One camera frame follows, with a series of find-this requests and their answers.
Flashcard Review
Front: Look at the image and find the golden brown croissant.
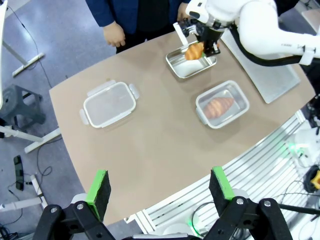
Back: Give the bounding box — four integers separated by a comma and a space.
184, 41, 206, 62
203, 96, 236, 120

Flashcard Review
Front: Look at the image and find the perforated white tray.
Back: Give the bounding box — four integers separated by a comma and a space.
220, 29, 302, 105

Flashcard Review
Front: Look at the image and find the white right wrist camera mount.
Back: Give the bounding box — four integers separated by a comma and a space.
173, 21, 199, 47

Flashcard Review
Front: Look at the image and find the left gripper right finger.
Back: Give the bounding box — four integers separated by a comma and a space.
202, 165, 294, 240

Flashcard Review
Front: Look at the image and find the grey plastic step stool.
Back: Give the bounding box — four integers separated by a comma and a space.
0, 84, 46, 126

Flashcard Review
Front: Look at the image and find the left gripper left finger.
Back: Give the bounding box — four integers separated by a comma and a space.
36, 169, 113, 240

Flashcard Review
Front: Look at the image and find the person's right hand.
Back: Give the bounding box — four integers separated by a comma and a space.
102, 20, 127, 48

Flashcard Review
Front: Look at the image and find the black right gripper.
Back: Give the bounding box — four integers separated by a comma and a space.
195, 21, 226, 57

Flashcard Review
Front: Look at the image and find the thick black cable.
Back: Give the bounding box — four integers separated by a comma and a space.
277, 202, 320, 219

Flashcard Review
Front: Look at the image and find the person's left hand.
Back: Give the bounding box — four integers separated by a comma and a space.
176, 2, 192, 23

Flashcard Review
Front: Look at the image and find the rectangular stainless steel container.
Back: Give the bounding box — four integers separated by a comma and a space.
195, 79, 250, 130
165, 44, 218, 80

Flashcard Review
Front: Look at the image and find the thin black floor cable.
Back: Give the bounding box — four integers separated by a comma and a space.
6, 0, 53, 89

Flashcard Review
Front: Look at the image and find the person's right forearm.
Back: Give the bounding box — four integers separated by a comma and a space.
85, 0, 118, 28

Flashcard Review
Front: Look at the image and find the clear plastic latching lid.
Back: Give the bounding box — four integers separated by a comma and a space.
195, 79, 250, 130
79, 79, 140, 129

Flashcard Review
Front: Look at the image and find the person in navy coat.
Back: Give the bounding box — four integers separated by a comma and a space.
84, 0, 192, 55

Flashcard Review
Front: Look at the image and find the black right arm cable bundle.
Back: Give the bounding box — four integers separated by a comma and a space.
230, 23, 308, 68

